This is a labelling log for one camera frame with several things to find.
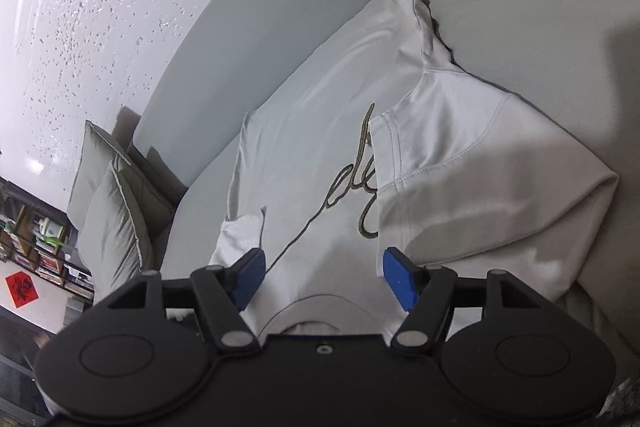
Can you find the grey throw pillow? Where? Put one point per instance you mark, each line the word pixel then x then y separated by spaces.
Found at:
pixel 114 243
pixel 100 151

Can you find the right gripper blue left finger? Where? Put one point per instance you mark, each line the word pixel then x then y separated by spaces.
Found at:
pixel 221 294

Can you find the red paper wall decoration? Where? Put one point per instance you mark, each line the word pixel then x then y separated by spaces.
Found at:
pixel 21 289

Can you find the patterned grey rug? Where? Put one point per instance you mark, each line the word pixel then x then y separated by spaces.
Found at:
pixel 622 408

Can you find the front grey throw pillow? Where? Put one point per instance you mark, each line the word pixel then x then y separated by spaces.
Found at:
pixel 114 243

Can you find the grey sofa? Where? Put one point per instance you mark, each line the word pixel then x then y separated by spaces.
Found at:
pixel 576 60

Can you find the rear grey throw pillow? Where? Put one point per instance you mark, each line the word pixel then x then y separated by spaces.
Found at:
pixel 100 151

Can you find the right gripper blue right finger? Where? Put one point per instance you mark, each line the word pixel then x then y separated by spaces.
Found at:
pixel 426 296

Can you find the bookshelf with books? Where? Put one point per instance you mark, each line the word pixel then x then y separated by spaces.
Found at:
pixel 41 239

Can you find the white hoodie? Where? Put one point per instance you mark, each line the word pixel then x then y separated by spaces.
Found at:
pixel 378 140

